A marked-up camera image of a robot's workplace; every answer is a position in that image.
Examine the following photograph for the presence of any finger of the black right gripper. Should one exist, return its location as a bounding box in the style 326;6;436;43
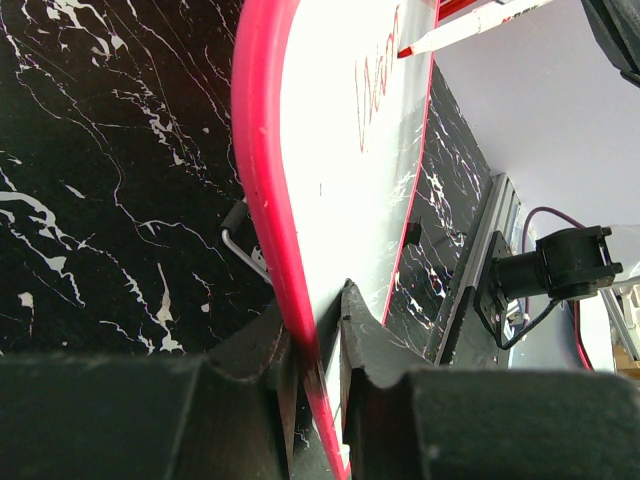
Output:
581;0;639;87

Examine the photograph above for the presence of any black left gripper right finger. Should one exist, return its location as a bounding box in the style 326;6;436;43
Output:
340;281;639;479

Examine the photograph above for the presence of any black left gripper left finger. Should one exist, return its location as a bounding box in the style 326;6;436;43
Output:
1;304;298;479

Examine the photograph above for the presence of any white red whiteboard marker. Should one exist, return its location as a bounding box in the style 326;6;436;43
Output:
397;0;551;59

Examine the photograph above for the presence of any pink framed whiteboard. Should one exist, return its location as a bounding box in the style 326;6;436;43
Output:
231;1;439;479

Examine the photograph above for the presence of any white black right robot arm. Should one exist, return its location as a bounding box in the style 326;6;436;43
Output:
467;1;639;350

